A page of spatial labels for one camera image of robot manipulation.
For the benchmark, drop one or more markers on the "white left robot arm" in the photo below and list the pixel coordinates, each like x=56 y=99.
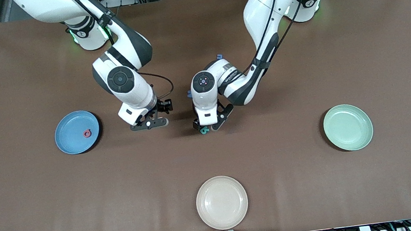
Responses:
x=267 y=9

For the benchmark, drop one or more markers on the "green plate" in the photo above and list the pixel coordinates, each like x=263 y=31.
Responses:
x=348 y=127

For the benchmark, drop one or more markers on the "blue uppercase letter M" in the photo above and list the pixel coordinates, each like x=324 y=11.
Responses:
x=189 y=94

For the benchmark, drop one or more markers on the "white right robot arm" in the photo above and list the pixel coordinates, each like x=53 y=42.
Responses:
x=127 y=86

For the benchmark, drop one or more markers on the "brown table cover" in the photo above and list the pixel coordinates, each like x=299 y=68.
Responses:
x=44 y=210

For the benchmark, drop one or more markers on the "blue plate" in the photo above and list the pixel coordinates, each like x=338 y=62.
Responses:
x=74 y=132

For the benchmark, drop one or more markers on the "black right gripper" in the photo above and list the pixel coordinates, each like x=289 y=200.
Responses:
x=161 y=107

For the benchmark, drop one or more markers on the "teal uppercase letter B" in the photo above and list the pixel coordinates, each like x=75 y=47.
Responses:
x=204 y=130

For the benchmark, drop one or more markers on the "beige plate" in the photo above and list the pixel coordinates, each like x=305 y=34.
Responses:
x=222 y=203

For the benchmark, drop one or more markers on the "red uppercase letter Q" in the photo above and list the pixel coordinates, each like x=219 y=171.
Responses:
x=87 y=133

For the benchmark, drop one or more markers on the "blue lowercase letter m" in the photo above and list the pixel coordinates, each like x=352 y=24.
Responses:
x=219 y=56

